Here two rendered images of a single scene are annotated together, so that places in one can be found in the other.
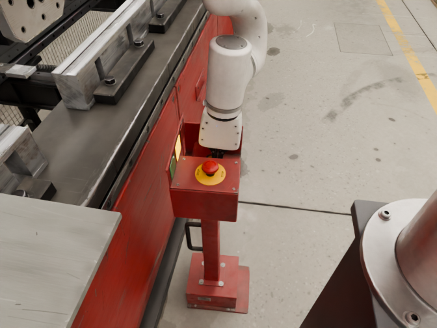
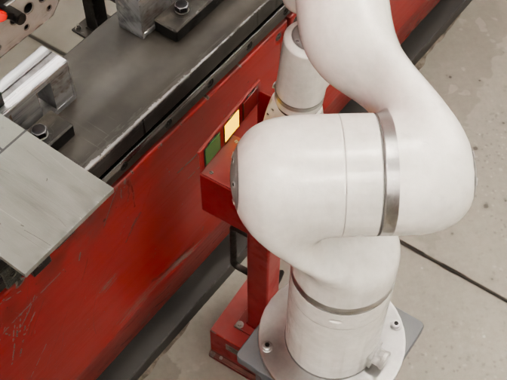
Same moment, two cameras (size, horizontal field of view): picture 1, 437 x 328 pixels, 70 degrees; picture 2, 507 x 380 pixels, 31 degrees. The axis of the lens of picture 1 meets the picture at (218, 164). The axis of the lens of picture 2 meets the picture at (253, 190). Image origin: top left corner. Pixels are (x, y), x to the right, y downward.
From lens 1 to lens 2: 0.92 m
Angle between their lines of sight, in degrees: 18
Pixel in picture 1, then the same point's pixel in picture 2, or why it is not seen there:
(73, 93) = (130, 16)
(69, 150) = (102, 88)
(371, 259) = (275, 303)
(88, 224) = (85, 187)
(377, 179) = not seen: outside the picture
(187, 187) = (220, 181)
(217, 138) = not seen: hidden behind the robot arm
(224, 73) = (290, 70)
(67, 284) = (56, 226)
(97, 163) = (125, 117)
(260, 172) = not seen: hidden behind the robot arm
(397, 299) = (268, 332)
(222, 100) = (287, 95)
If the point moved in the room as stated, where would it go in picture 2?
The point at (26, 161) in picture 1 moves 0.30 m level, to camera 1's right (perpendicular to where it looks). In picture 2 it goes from (56, 94) to (214, 158)
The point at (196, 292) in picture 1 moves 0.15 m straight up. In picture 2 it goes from (225, 335) to (223, 306)
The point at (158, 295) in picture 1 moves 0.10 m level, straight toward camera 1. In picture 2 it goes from (172, 318) to (170, 355)
